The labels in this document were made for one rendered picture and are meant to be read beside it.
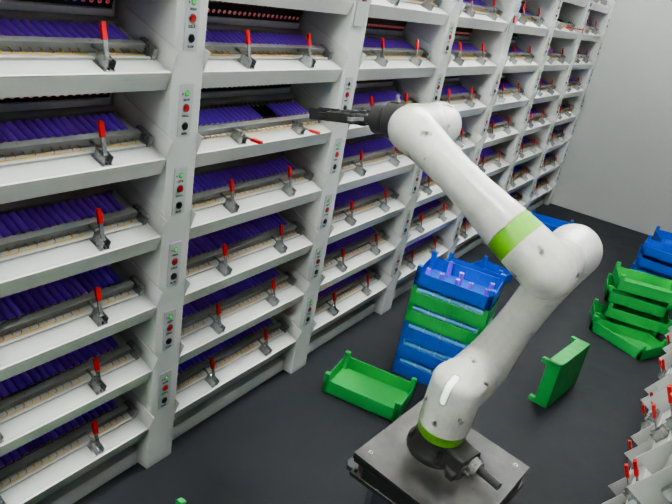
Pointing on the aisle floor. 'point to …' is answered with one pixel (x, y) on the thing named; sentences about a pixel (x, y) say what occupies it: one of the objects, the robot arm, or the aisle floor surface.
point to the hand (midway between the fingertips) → (324, 113)
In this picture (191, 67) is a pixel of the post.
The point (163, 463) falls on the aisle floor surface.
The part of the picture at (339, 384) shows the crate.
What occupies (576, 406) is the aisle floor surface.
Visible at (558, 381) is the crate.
